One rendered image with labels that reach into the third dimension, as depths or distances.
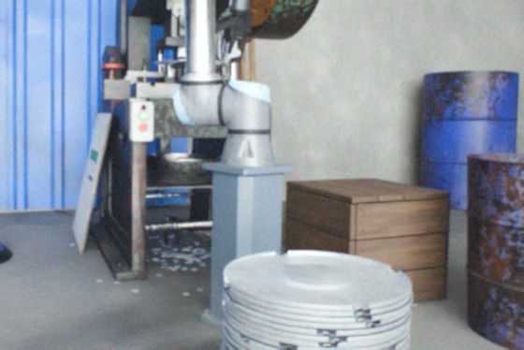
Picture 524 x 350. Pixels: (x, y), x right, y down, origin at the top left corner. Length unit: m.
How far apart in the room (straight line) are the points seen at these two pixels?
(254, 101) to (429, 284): 0.85
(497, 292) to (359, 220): 0.40
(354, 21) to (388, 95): 0.60
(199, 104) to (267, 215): 0.35
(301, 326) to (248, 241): 0.70
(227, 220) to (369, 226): 0.46
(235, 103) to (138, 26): 1.05
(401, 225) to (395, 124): 2.47
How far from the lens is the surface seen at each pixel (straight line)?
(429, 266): 1.88
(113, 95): 1.93
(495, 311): 1.64
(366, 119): 4.05
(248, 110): 1.45
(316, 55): 3.85
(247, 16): 2.04
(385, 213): 1.73
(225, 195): 1.47
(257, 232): 1.46
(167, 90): 2.09
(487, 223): 1.60
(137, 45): 2.40
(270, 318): 0.78
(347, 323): 0.78
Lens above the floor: 0.59
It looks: 3 degrees down
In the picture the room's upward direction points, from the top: 1 degrees clockwise
